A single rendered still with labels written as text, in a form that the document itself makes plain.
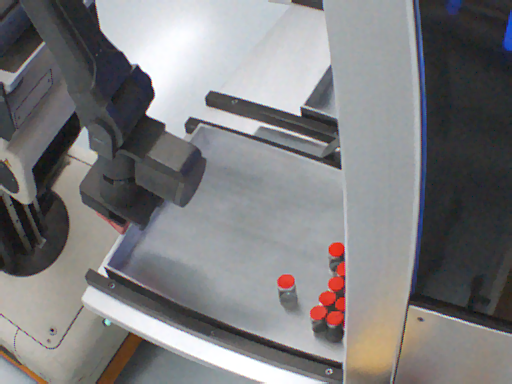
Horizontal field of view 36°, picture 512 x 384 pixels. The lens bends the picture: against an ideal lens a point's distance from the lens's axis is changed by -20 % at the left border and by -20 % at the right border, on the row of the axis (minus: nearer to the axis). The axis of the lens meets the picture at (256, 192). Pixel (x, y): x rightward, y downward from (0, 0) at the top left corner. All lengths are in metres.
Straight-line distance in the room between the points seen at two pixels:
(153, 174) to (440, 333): 0.39
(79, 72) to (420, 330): 0.43
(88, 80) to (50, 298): 1.11
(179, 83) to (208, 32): 0.24
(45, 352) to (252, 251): 0.83
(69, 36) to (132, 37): 2.04
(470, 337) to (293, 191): 0.55
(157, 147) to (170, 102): 1.66
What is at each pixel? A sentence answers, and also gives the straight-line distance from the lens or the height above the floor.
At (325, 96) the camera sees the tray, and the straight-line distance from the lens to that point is 1.36.
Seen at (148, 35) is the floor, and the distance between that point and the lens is 2.91.
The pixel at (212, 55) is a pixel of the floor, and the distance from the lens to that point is 2.76.
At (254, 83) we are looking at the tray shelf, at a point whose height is 0.88.
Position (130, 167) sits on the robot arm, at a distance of 1.03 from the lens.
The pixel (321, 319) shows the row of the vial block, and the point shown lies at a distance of 1.08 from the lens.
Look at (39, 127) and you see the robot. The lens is 1.56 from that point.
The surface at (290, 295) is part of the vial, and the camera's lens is 1.12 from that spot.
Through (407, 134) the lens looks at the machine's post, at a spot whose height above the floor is 1.41.
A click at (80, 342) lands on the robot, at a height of 0.27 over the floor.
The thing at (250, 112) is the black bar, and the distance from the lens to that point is 1.33.
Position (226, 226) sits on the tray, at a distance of 1.22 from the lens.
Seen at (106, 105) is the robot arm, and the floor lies 1.22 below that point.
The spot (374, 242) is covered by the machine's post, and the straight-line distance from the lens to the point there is 0.70.
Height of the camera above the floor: 1.85
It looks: 51 degrees down
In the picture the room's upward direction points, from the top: 10 degrees counter-clockwise
